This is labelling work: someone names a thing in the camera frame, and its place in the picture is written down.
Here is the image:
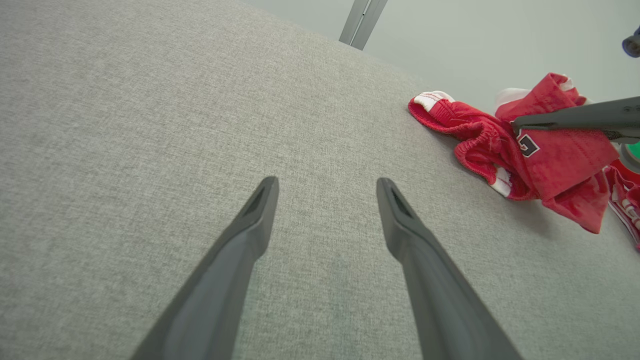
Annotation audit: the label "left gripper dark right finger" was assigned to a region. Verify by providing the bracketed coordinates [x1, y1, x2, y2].
[376, 177, 523, 360]

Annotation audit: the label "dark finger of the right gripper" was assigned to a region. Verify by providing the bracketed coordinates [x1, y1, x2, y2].
[602, 129, 640, 146]
[510, 96, 640, 132]

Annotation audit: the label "red basketball jersey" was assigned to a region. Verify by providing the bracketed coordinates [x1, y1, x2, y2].
[602, 159, 640, 252]

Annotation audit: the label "red shorts with white stripe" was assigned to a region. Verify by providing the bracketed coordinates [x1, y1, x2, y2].
[407, 72, 621, 236]

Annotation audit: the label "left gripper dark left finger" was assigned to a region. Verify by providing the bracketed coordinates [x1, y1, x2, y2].
[131, 176, 280, 360]

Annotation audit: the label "grey metal wall post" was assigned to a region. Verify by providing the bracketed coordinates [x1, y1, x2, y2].
[338, 0, 389, 51]

